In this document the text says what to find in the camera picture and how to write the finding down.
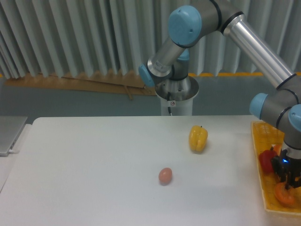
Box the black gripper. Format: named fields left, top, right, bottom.
left=271, top=155, right=301, bottom=190

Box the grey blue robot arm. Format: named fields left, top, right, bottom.
left=138, top=0, right=301, bottom=189

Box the red bell pepper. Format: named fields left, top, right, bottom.
left=258, top=149, right=277, bottom=173

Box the yellow woven basket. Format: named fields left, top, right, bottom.
left=251, top=121, right=301, bottom=217

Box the yellow bell pepper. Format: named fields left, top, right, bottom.
left=189, top=125, right=208, bottom=153

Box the brown egg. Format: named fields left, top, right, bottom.
left=158, top=168, right=173, bottom=185

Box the brown cardboard sheet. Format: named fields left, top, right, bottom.
left=5, top=69, right=155, bottom=100

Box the silver laptop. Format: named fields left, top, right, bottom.
left=0, top=116, right=27, bottom=157

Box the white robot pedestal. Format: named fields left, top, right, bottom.
left=158, top=96, right=193, bottom=116

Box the black cable on pedestal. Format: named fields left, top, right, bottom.
left=167, top=92, right=174, bottom=116

